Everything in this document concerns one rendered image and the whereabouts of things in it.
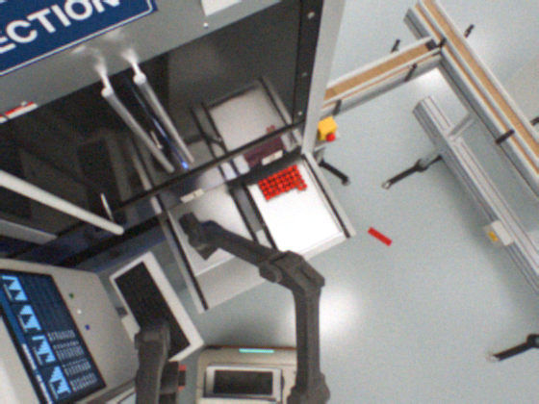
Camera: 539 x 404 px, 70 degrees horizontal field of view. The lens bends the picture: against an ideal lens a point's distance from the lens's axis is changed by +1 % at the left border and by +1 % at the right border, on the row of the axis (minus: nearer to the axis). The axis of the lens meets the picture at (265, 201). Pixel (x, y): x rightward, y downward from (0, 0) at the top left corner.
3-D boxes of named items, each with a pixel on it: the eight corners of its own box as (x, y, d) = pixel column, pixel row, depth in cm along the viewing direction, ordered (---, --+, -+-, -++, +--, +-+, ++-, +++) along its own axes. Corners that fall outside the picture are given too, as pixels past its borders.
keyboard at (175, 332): (114, 279, 161) (111, 279, 158) (143, 260, 162) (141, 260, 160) (161, 366, 151) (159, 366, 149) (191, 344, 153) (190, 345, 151)
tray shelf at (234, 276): (154, 208, 162) (152, 207, 160) (301, 138, 168) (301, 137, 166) (199, 314, 150) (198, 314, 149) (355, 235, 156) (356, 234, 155)
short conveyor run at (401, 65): (302, 136, 170) (304, 119, 155) (286, 108, 174) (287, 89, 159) (436, 72, 176) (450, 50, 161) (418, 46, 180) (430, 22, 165)
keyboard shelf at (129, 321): (93, 288, 163) (90, 288, 160) (151, 250, 166) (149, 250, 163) (144, 385, 152) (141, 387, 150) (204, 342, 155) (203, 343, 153)
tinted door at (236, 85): (190, 170, 129) (117, 65, 72) (303, 116, 132) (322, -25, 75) (190, 172, 129) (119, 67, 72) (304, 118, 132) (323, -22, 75)
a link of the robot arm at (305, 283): (303, 280, 88) (331, 265, 94) (264, 262, 98) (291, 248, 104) (307, 429, 102) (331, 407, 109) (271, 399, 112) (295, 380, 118)
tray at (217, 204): (164, 201, 161) (161, 199, 157) (219, 175, 163) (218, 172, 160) (195, 275, 152) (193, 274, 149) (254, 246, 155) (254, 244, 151)
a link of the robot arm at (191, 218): (196, 237, 122) (218, 229, 128) (180, 208, 125) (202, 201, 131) (186, 253, 131) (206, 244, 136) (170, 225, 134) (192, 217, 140)
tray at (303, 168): (248, 189, 161) (247, 186, 158) (303, 163, 163) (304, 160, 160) (284, 262, 153) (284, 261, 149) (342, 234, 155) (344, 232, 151)
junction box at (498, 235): (480, 227, 196) (490, 223, 187) (489, 223, 196) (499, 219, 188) (495, 248, 193) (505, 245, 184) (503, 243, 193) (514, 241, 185)
